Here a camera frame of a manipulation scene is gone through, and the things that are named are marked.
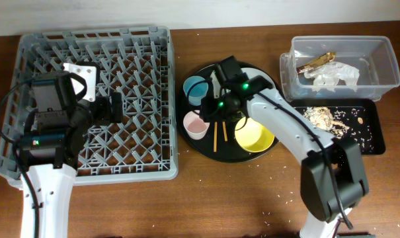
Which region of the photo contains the light blue cup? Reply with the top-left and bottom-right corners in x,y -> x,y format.
183,75 -> 209,106

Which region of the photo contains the pink cup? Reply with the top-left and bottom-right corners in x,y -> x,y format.
182,110 -> 210,140

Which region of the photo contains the yellow bowl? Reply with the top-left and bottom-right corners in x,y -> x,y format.
235,117 -> 275,153

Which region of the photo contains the white napkin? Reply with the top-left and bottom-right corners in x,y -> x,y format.
304,61 -> 360,92

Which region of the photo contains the gold snack wrapper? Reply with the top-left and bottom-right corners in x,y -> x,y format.
296,52 -> 337,74

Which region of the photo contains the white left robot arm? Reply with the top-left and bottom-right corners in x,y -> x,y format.
1,67 -> 123,237

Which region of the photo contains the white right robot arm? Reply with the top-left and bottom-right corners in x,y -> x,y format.
200,73 -> 369,237

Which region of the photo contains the grey dishwasher rack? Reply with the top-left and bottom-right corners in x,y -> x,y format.
12,26 -> 178,186

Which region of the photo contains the clear plastic waste bin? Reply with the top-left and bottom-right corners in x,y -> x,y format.
280,36 -> 400,101

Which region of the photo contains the black rectangular waste tray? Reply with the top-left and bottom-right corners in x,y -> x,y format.
290,99 -> 385,155

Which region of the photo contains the round black tray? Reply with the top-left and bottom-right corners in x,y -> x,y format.
175,61 -> 280,163

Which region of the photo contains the right wooden chopstick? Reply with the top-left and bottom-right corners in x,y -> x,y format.
222,121 -> 228,141

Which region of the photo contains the wooden chopstick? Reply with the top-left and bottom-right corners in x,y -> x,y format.
213,122 -> 218,153
222,121 -> 228,141

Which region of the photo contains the left wooden chopstick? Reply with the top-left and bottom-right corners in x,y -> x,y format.
213,122 -> 218,153

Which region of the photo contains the pale grey plate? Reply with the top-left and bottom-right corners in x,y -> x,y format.
241,67 -> 276,87

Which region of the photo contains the food scraps pile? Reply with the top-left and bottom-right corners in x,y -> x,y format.
303,107 -> 350,138

